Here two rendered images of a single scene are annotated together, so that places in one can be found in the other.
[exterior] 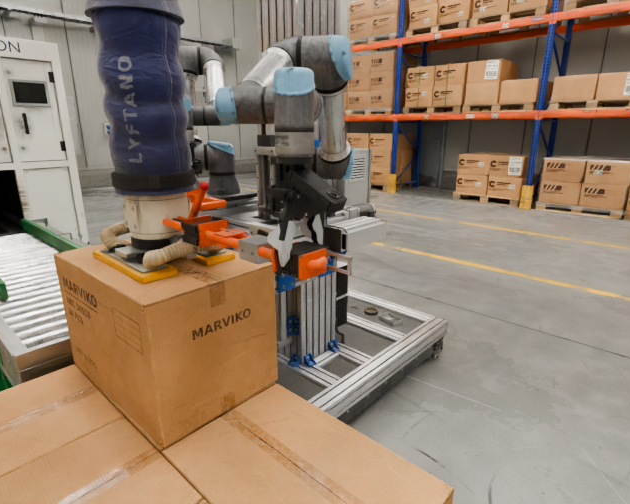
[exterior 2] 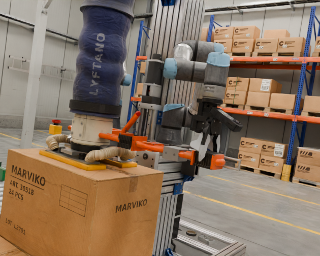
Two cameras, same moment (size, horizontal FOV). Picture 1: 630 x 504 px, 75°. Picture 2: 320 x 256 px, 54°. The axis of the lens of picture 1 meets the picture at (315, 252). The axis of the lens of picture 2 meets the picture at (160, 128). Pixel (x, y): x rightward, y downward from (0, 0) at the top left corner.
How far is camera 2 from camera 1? 0.41 m
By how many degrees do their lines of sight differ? 15
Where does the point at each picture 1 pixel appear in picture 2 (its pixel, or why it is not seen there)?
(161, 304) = (105, 182)
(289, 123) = (216, 80)
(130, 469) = not seen: outside the picture
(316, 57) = (206, 53)
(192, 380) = (108, 242)
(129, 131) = (93, 75)
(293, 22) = (177, 33)
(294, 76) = (222, 57)
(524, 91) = (286, 101)
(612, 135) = not seen: outside the picture
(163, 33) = (125, 25)
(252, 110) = (186, 72)
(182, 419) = not seen: outside the picture
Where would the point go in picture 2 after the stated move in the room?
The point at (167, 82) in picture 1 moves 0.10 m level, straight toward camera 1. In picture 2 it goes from (121, 52) to (128, 49)
